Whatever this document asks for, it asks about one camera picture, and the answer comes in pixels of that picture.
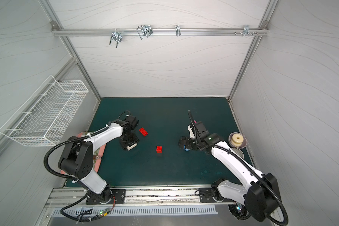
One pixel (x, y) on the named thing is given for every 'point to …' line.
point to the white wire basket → (43, 118)
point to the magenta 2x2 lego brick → (195, 121)
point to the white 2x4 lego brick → (128, 148)
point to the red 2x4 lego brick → (143, 132)
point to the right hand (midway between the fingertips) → (185, 143)
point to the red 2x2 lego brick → (159, 149)
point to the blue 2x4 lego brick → (186, 149)
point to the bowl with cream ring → (237, 140)
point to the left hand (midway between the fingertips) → (135, 145)
